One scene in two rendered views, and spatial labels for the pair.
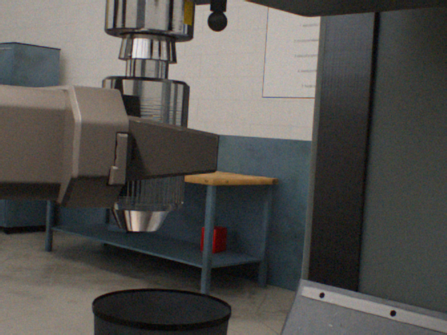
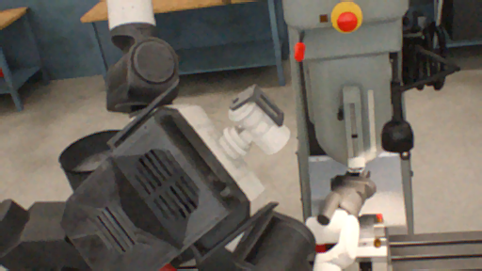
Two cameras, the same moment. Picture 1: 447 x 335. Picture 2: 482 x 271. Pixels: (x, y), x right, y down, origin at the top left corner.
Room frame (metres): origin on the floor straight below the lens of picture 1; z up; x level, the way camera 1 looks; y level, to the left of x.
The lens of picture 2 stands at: (-0.57, 0.96, 2.11)
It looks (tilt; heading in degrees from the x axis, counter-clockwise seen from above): 28 degrees down; 329
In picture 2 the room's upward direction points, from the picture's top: 10 degrees counter-clockwise
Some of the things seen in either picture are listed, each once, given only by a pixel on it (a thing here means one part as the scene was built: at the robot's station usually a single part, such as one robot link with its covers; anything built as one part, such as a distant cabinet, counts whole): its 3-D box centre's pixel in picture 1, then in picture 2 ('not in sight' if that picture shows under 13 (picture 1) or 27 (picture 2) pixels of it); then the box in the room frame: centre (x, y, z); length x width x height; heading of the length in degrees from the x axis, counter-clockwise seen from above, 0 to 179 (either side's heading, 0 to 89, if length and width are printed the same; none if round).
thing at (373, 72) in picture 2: not in sight; (351, 97); (0.38, 0.04, 1.47); 0.21 x 0.19 x 0.32; 47
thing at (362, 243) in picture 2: not in sight; (364, 249); (0.33, 0.08, 1.01); 0.12 x 0.06 x 0.04; 44
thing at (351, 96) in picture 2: not in sight; (353, 127); (0.30, 0.12, 1.45); 0.04 x 0.04 x 0.21; 47
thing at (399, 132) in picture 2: not in sight; (396, 133); (0.16, 0.12, 1.48); 0.07 x 0.07 x 0.06
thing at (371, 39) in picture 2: not in sight; (344, 14); (0.41, 0.01, 1.68); 0.34 x 0.24 x 0.10; 137
